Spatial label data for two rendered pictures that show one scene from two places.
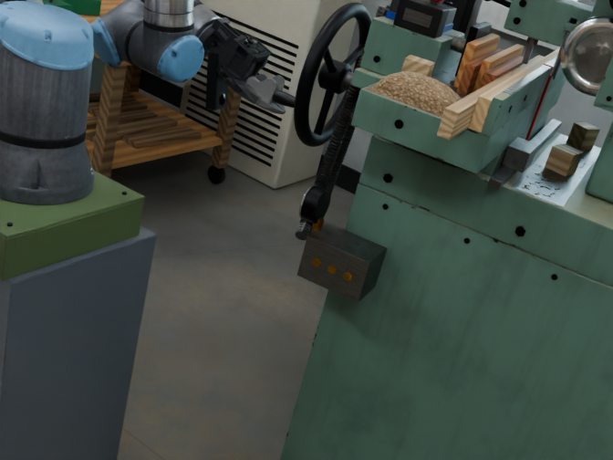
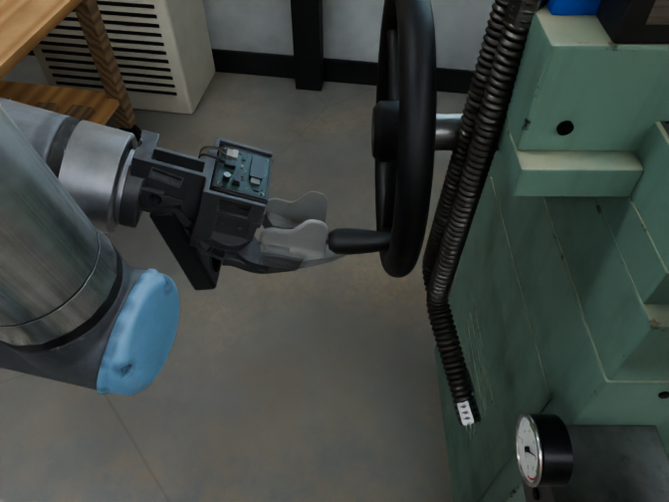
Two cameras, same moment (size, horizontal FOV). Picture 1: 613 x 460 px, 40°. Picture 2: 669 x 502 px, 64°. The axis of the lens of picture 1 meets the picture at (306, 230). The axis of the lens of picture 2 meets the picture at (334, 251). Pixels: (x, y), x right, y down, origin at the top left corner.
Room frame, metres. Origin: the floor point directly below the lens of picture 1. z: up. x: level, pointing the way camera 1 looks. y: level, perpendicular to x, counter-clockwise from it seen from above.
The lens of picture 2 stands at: (1.25, 0.23, 1.14)
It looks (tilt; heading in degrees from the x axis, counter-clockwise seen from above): 50 degrees down; 340
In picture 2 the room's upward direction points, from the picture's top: straight up
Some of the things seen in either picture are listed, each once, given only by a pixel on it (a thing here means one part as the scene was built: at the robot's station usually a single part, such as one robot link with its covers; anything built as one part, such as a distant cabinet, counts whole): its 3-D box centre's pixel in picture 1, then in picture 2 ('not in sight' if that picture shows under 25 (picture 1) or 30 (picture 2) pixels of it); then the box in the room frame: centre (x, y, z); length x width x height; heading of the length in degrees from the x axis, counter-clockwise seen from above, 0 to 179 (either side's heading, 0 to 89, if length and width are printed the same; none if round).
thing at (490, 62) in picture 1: (499, 67); not in sight; (1.53, -0.26, 0.93); 0.24 x 0.01 x 0.06; 159
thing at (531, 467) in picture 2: (316, 210); (544, 452); (1.34, -0.01, 0.65); 0.06 x 0.04 x 0.08; 159
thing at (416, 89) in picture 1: (421, 88); not in sight; (1.28, -0.12, 0.92); 0.14 x 0.09 x 0.04; 69
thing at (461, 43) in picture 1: (457, 44); not in sight; (1.52, -0.18, 0.95); 0.09 x 0.07 x 0.09; 159
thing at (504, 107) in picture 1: (536, 85); not in sight; (1.47, -0.32, 0.93); 0.60 x 0.02 x 0.06; 159
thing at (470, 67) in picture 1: (483, 70); not in sight; (1.48, -0.23, 0.92); 0.22 x 0.02 x 0.05; 159
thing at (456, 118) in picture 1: (502, 89); not in sight; (1.40, -0.25, 0.92); 0.60 x 0.02 x 0.04; 159
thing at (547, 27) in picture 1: (550, 23); not in sight; (1.50, -0.31, 1.03); 0.14 x 0.07 x 0.09; 69
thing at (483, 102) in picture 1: (526, 83); not in sight; (1.47, -0.30, 0.92); 0.60 x 0.02 x 0.05; 159
